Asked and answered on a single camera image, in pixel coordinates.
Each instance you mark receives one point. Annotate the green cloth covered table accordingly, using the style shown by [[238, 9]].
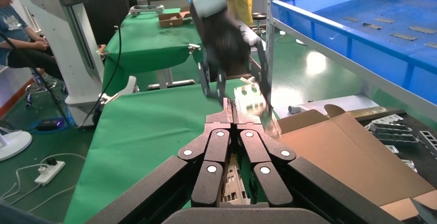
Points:
[[150, 45]]

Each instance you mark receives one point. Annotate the open brown cardboard box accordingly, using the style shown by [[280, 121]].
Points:
[[341, 157]]

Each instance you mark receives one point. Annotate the white metal shelf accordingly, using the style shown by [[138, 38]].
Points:
[[409, 100]]

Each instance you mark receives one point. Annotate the seated person blue shirt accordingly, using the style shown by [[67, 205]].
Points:
[[13, 24]]

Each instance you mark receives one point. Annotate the chrome stool base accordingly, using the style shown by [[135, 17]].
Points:
[[41, 84]]

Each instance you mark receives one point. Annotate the white plastic pipe fitting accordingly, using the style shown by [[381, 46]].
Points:
[[297, 109]]

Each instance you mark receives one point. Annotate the black round stool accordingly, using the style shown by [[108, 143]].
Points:
[[258, 16]]

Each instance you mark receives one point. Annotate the curled dark beige tape strip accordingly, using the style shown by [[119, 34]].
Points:
[[372, 26]]

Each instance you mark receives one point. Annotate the white power strip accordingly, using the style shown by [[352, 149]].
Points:
[[47, 174]]

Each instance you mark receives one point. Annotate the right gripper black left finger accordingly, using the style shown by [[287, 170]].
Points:
[[208, 178]]

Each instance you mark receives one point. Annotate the white robot torso column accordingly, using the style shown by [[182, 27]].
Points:
[[51, 28]]

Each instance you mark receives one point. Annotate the green table cloth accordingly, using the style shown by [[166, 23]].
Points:
[[143, 140]]

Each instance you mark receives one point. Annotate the small metal bracket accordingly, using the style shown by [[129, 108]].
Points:
[[392, 149]]

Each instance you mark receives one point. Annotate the white curved device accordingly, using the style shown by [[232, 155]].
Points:
[[146, 8]]

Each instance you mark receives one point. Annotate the ribbed metal bracket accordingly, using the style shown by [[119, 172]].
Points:
[[409, 166]]

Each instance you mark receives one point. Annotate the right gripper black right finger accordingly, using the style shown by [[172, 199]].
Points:
[[269, 178]]

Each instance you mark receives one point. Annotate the small brown cardboard box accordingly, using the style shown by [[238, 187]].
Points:
[[170, 20]]

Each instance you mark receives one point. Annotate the brass conveyor side rail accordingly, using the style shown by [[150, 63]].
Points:
[[368, 112]]

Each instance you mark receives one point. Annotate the stack of metal brackets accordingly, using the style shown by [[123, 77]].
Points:
[[392, 130]]

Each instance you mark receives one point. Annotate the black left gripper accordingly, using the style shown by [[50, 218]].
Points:
[[223, 41]]

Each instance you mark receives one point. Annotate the white round fan base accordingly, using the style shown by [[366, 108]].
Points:
[[13, 144]]

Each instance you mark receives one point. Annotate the metal table clamp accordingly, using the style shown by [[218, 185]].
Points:
[[109, 98], [194, 48]]

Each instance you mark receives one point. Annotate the black box with blue light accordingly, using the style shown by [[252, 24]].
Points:
[[49, 124]]

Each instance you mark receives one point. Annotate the perforated steel shelf post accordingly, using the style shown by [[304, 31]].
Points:
[[271, 45]]

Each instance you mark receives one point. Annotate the silver metal io shield plate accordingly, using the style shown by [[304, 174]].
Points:
[[234, 185], [252, 103]]

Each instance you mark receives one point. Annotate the yellow hanging garment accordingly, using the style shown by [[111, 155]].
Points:
[[244, 4]]

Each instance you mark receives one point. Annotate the perforated metal plate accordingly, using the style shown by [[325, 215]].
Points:
[[429, 140]]

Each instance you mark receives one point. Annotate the blue plastic tray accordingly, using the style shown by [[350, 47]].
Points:
[[375, 55]]

